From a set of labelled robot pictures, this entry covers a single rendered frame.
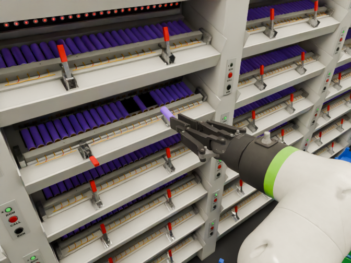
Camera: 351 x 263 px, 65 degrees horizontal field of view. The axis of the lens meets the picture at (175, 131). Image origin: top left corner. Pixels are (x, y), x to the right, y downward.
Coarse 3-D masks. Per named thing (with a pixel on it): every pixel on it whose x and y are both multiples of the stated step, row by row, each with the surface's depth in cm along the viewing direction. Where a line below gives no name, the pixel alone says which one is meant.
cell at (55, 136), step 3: (48, 123) 73; (51, 123) 73; (48, 126) 73; (51, 126) 73; (48, 129) 73; (51, 129) 72; (54, 129) 72; (51, 132) 72; (54, 132) 72; (51, 135) 72; (54, 135) 71; (57, 135) 72; (54, 138) 71; (57, 138) 71; (60, 138) 72; (54, 141) 71
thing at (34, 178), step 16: (192, 80) 98; (208, 96) 93; (176, 112) 88; (192, 112) 90; (208, 112) 92; (144, 128) 82; (160, 128) 83; (16, 144) 70; (96, 144) 75; (112, 144) 76; (128, 144) 77; (144, 144) 82; (16, 160) 67; (64, 160) 70; (80, 160) 71; (32, 176) 65; (48, 176) 66; (64, 176) 70; (32, 192) 67
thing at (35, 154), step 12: (192, 96) 91; (156, 108) 84; (168, 108) 86; (132, 120) 79; (144, 120) 82; (96, 132) 74; (108, 132) 76; (60, 144) 70; (72, 144) 71; (24, 156) 65; (36, 156) 67; (60, 156) 69
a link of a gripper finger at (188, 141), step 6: (180, 132) 59; (186, 138) 57; (192, 138) 56; (186, 144) 58; (192, 144) 55; (198, 144) 54; (192, 150) 56; (198, 150) 52; (204, 150) 52; (198, 156) 54
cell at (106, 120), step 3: (99, 108) 80; (99, 111) 80; (102, 111) 80; (99, 114) 80; (102, 114) 79; (105, 114) 79; (102, 117) 79; (105, 117) 78; (108, 117) 79; (102, 120) 79; (105, 120) 78; (108, 120) 78; (105, 123) 78
